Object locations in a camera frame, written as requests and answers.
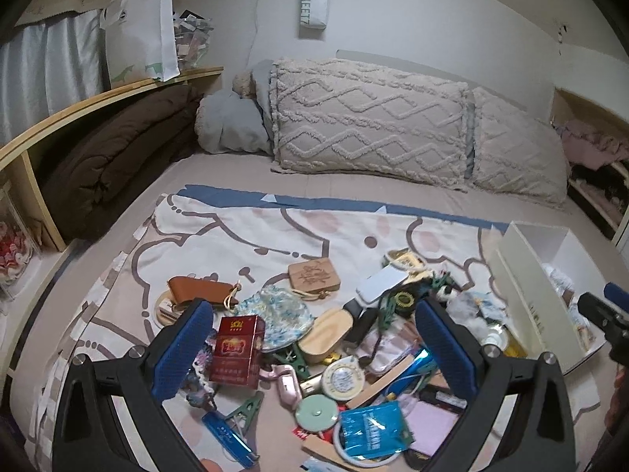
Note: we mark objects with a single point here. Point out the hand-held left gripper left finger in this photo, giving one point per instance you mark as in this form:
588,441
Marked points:
184,349

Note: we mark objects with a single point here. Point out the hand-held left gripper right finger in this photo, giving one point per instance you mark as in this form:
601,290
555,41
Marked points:
444,349

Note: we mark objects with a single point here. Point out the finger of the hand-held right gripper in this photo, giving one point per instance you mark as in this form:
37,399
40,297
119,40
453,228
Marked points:
618,291
597,310

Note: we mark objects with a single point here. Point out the purple sticky note pad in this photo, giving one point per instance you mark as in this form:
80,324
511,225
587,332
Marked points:
432,423

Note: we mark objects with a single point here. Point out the white cardboard box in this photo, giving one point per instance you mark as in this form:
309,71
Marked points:
521,295

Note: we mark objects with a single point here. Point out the multicoloured crochet pouch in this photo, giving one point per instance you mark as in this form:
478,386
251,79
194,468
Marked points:
201,378

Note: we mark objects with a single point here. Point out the black folding knife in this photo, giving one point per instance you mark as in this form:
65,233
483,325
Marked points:
442,396

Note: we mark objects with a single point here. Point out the crumpled white plastic bag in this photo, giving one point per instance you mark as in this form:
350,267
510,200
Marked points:
474,307

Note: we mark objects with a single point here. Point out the red cigarette pack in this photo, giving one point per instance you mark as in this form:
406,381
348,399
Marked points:
236,351

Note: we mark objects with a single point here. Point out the brown leather case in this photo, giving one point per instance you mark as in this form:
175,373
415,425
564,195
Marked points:
199,290

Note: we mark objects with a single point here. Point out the gold lighter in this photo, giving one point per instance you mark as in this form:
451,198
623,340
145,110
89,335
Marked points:
513,349

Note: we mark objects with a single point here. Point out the wooden board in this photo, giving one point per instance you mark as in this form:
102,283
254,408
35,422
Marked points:
383,388

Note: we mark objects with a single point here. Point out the small black box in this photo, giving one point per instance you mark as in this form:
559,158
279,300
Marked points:
361,324

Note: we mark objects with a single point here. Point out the white power bank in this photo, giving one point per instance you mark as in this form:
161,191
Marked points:
381,282

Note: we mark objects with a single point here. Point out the blue clear lighter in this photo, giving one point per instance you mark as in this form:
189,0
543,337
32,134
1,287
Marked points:
228,437

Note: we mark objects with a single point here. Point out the floral fabric pouch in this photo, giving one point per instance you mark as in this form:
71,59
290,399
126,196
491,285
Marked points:
277,314

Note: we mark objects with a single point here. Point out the round cream tin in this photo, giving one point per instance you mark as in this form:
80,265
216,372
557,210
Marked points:
344,378

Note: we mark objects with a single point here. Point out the dark clothes pile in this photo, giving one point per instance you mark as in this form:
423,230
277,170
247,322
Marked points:
599,187

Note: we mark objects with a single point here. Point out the blue foil packet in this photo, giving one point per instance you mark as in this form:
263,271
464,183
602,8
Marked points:
371,427

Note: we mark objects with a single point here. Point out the oval wooden box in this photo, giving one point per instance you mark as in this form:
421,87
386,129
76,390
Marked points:
327,332

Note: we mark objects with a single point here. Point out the mint round tape measure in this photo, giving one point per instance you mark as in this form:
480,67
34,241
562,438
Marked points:
317,413

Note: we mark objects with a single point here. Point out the red foil packet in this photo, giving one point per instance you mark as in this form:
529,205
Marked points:
300,435

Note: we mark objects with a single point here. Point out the pink clothes pile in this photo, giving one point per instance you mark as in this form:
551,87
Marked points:
594,145

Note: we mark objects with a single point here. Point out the engraved wooden square box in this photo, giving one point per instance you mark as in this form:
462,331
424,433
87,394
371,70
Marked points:
314,275

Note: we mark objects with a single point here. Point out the knitted beige pillow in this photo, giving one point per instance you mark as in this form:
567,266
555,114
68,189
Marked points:
516,147
363,123

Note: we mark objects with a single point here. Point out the bed with beige sheet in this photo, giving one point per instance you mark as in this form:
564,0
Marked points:
344,191

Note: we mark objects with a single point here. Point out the wardrobe shelf niche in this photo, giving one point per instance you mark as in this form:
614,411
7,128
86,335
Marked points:
560,103

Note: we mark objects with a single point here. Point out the clear jar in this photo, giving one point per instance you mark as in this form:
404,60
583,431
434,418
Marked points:
12,250

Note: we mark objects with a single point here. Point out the brown duvet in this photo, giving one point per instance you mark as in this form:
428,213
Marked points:
123,157

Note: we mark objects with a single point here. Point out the grey plush cushion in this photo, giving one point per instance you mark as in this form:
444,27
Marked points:
228,123

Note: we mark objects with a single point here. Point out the wooden shelf unit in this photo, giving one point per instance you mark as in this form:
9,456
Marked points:
98,103

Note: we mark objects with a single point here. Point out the grey headboard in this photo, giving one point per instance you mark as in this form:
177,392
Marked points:
417,61

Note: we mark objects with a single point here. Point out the grey curtain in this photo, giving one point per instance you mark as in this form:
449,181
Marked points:
49,69

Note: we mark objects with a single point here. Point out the clear box of photos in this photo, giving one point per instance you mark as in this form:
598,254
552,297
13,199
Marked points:
191,34

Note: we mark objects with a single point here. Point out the white tote bag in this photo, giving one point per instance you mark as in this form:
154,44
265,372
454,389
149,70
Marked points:
140,34

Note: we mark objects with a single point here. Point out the white hanging tissue bag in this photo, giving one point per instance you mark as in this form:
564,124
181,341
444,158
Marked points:
313,5

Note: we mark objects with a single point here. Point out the black wall hook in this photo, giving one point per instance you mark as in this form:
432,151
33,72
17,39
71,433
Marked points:
561,34

